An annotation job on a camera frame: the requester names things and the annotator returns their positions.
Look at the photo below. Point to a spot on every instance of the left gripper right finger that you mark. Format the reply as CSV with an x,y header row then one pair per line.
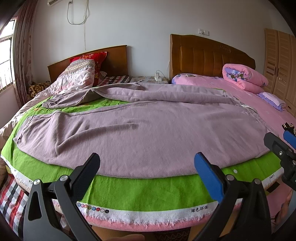
x,y
253,220

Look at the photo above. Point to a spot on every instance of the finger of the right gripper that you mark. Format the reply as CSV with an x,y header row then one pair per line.
x,y
290,138
276,145

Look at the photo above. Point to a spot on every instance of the lilac fleece pants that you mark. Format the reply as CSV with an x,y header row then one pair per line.
x,y
144,130

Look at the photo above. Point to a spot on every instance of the pink bed sheet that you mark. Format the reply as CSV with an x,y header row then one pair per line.
x,y
278,193

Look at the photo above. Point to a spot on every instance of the folded lilac cloth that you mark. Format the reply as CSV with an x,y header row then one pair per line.
x,y
273,100

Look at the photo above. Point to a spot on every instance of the rolled pink blanket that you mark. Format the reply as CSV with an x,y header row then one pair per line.
x,y
244,77

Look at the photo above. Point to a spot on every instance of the beige wooden wardrobe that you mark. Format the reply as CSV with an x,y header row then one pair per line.
x,y
279,68

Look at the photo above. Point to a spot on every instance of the right wooden headboard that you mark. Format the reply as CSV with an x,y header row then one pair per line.
x,y
203,56

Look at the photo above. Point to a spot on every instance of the wooden headboard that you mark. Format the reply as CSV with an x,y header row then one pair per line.
x,y
203,56
115,63

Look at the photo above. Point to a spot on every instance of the white power strip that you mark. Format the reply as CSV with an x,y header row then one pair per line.
x,y
157,77

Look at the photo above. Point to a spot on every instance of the brown patterned blanket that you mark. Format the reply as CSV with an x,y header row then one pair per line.
x,y
37,88

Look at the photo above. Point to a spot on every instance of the floral nightstand cover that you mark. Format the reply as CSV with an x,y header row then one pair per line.
x,y
148,79

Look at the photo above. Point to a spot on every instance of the pink patterned quilt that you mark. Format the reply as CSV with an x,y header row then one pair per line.
x,y
78,75

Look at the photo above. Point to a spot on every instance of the floral curtain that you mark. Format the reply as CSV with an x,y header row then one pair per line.
x,y
22,51

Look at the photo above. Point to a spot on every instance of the plaid checked sheet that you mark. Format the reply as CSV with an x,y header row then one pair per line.
x,y
113,80

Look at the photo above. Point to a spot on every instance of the window with bars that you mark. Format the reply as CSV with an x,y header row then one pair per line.
x,y
6,60

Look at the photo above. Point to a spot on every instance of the left wooden headboard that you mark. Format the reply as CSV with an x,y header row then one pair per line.
x,y
115,63

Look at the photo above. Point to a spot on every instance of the red embroidered pillow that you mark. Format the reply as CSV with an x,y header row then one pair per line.
x,y
98,60

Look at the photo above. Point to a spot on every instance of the wall socket plate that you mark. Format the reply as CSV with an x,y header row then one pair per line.
x,y
203,32

